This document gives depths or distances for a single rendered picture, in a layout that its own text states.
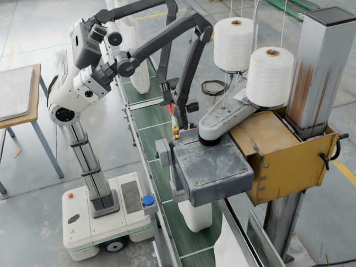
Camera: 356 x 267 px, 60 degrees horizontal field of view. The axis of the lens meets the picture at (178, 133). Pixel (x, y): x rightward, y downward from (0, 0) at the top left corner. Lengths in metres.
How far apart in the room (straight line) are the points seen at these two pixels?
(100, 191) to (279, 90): 1.55
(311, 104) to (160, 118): 1.87
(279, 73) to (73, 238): 1.83
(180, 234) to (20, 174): 1.88
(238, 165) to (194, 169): 0.16
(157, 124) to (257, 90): 1.87
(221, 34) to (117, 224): 1.59
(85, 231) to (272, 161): 1.54
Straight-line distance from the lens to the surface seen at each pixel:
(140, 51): 1.35
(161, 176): 2.36
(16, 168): 3.47
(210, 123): 1.15
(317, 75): 1.14
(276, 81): 1.00
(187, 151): 1.16
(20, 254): 2.81
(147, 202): 1.63
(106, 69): 1.36
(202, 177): 1.07
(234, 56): 1.20
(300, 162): 1.31
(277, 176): 1.30
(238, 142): 1.19
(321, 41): 1.09
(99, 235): 2.33
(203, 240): 2.03
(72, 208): 2.52
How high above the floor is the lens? 2.16
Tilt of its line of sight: 41 degrees down
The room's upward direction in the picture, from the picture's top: 6 degrees counter-clockwise
